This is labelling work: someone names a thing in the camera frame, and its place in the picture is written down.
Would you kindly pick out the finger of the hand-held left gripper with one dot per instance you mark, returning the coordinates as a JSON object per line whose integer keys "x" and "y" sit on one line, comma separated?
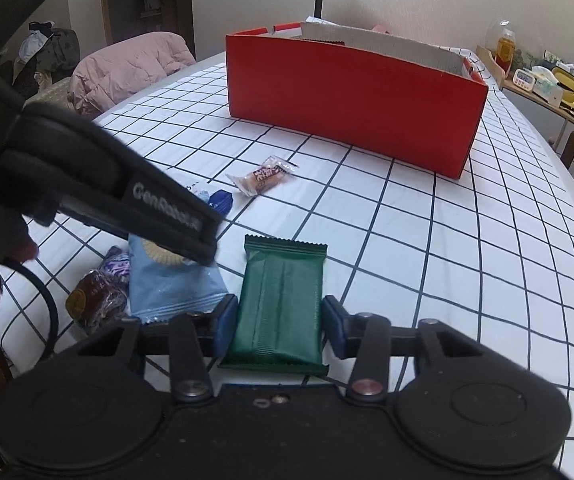
{"x": 97, "y": 225}
{"x": 202, "y": 254}

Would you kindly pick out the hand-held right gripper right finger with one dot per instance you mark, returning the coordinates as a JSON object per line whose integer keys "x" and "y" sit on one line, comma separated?
{"x": 334, "y": 332}

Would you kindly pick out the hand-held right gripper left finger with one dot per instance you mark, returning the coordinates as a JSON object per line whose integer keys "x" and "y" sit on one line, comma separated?
{"x": 224, "y": 327}

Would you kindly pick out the light blue snack packet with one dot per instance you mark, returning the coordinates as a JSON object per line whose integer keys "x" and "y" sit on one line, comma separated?
{"x": 172, "y": 285}

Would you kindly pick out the purple candy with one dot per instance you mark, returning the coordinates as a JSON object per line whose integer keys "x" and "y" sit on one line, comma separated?
{"x": 117, "y": 266}

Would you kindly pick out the small blue candy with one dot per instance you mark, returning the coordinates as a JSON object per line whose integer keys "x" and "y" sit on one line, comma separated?
{"x": 221, "y": 201}

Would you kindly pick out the green snack packet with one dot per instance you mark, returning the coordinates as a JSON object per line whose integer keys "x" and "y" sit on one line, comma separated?
{"x": 277, "y": 300}

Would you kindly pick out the brown gold candy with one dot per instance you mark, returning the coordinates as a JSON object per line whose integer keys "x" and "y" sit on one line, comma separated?
{"x": 94, "y": 300}

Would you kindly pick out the small brown candy packet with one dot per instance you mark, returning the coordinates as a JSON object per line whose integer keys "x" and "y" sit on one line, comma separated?
{"x": 262, "y": 176}

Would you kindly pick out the red cardboard box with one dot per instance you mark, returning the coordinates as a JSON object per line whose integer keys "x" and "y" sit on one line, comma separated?
{"x": 347, "y": 95}

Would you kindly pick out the beige patterned cushion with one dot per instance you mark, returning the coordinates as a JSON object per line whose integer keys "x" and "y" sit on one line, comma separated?
{"x": 49, "y": 92}

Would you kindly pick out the pink padded jacket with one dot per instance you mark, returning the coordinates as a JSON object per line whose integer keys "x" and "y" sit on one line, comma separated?
{"x": 127, "y": 70}

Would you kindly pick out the pile of dark clothes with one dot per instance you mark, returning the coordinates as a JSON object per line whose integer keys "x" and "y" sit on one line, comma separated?
{"x": 52, "y": 47}

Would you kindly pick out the white checked tablecloth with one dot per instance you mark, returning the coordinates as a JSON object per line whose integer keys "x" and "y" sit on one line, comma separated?
{"x": 442, "y": 260}

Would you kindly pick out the pink object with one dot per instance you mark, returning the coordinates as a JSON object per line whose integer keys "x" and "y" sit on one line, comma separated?
{"x": 382, "y": 28}

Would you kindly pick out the wooden side cabinet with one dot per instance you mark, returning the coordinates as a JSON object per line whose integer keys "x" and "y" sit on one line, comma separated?
{"x": 517, "y": 95}

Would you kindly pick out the white kitchen timer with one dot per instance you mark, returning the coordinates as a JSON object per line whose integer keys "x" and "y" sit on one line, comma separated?
{"x": 522, "y": 78}

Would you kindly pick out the white green tissue box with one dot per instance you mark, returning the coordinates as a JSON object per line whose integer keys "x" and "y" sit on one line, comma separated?
{"x": 547, "y": 87}

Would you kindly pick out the orange drink bottle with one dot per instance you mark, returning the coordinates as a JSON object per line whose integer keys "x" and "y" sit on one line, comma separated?
{"x": 506, "y": 52}

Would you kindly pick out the clear plastic bottle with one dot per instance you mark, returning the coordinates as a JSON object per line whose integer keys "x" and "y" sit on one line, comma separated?
{"x": 492, "y": 35}

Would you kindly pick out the yellow tissue holder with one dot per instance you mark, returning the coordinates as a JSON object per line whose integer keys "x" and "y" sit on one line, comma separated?
{"x": 572, "y": 92}

